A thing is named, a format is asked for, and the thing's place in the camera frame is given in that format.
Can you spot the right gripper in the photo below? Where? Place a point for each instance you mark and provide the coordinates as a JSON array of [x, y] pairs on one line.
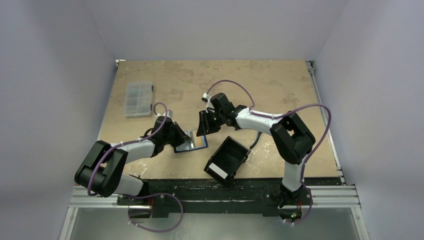
[[211, 118]]

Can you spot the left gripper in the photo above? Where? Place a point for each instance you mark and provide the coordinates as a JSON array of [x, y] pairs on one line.
[[182, 137]]

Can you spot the blue card holder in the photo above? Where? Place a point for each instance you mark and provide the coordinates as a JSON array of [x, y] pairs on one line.
[[195, 143]]

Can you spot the black plastic tray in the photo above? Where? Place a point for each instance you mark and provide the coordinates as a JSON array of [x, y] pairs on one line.
[[229, 156]]

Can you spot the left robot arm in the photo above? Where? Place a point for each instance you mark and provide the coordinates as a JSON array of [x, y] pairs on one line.
[[101, 171]]

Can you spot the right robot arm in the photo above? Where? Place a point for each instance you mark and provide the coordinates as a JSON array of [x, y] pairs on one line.
[[292, 138]]

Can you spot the white card in tray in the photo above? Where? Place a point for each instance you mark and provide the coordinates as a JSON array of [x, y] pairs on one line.
[[217, 170]]

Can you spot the clear plastic organizer box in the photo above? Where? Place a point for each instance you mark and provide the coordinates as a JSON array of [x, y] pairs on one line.
[[138, 99]]

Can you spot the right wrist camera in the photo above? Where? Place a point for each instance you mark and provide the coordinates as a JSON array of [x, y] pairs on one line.
[[206, 98]]

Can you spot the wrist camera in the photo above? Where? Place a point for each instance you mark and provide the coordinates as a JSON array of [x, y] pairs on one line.
[[206, 98], [169, 114]]

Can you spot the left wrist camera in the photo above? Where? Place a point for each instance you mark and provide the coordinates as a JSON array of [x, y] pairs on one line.
[[169, 114]]

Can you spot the blue handled pliers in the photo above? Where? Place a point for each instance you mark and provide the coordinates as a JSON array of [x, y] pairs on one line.
[[255, 141]]

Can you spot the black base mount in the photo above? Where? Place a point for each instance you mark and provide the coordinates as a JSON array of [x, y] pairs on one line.
[[207, 196]]

